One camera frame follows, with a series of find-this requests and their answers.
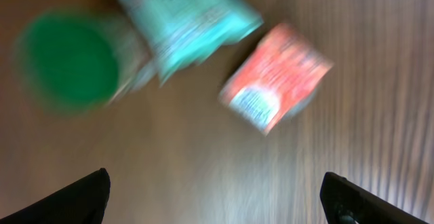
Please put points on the orange white snack packet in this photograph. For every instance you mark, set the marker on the orange white snack packet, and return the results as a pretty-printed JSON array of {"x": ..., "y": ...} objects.
[{"x": 277, "y": 80}]

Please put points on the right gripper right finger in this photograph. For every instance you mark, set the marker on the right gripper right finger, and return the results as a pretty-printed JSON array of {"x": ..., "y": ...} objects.
[{"x": 346, "y": 203}]

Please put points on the teal tissue packet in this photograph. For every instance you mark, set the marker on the teal tissue packet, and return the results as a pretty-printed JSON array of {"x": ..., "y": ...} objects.
[{"x": 183, "y": 32}]

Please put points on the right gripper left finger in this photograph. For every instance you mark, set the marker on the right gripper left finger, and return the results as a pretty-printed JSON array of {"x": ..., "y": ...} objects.
[{"x": 82, "y": 202}]

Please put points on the green lid jar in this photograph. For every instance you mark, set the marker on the green lid jar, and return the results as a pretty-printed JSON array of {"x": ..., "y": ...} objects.
[{"x": 74, "y": 61}]

